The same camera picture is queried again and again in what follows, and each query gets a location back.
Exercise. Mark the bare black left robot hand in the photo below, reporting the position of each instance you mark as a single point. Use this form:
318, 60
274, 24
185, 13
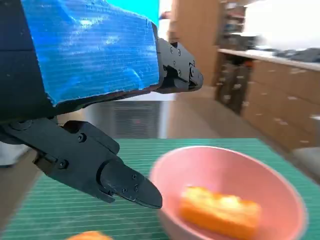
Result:
87, 50

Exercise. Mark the round toy bread bun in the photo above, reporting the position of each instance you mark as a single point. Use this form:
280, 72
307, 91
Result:
87, 236

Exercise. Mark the pink bowl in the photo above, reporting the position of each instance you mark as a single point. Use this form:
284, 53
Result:
250, 170

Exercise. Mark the long toy bread loaf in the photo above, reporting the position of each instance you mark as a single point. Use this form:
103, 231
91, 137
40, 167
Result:
220, 212

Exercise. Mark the blue lit monitor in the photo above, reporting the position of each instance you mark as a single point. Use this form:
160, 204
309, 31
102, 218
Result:
147, 8

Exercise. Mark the small white mesh cabinet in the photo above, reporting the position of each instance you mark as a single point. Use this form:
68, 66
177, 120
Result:
135, 117

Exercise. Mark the large white mesh cabinet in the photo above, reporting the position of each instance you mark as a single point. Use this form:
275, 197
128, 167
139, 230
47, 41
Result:
12, 153

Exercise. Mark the green cutting mat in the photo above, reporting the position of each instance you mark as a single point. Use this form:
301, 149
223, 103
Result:
62, 212

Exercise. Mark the wooden drawer counter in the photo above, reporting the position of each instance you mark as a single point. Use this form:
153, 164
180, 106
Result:
282, 100

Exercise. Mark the grey chair with metal leg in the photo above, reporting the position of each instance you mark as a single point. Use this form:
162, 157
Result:
307, 157

